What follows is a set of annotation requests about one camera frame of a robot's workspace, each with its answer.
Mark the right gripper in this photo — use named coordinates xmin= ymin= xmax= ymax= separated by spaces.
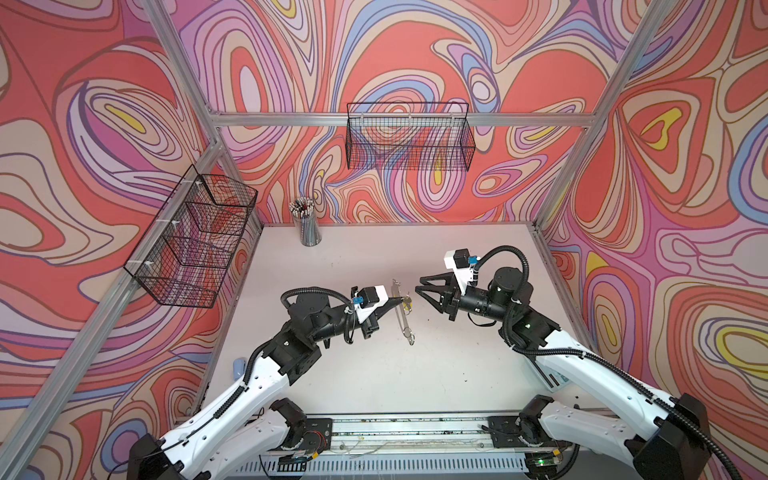
xmin=415 ymin=272 xmax=511 ymax=324

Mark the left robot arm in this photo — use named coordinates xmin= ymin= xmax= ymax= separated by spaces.
xmin=126 ymin=285 xmax=406 ymax=479

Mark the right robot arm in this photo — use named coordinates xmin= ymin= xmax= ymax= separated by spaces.
xmin=415 ymin=245 xmax=741 ymax=479

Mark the metal cup of pens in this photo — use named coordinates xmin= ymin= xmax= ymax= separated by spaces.
xmin=289 ymin=197 xmax=322 ymax=247

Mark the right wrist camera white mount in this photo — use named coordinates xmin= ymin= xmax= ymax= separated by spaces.
xmin=444 ymin=248 xmax=479 ymax=295

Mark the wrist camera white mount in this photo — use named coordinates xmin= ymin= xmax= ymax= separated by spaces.
xmin=352 ymin=285 xmax=389 ymax=324
xmin=444 ymin=248 xmax=479 ymax=295

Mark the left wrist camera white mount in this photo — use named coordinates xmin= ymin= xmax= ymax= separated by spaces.
xmin=352 ymin=285 xmax=389 ymax=324

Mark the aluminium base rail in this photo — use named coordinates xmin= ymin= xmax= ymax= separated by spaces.
xmin=170 ymin=409 xmax=646 ymax=457

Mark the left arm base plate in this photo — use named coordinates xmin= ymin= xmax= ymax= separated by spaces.
xmin=269 ymin=417 xmax=334 ymax=453

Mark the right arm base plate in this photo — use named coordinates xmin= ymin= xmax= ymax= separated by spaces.
xmin=480 ymin=416 xmax=572 ymax=450

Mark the black wire basket back wall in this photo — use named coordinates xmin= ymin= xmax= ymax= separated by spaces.
xmin=345 ymin=100 xmax=476 ymax=172

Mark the black wire basket wall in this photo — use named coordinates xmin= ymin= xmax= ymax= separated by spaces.
xmin=123 ymin=166 xmax=258 ymax=309
xmin=345 ymin=100 xmax=476 ymax=172

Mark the black wire basket left wall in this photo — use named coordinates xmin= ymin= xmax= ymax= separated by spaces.
xmin=123 ymin=166 xmax=258 ymax=309

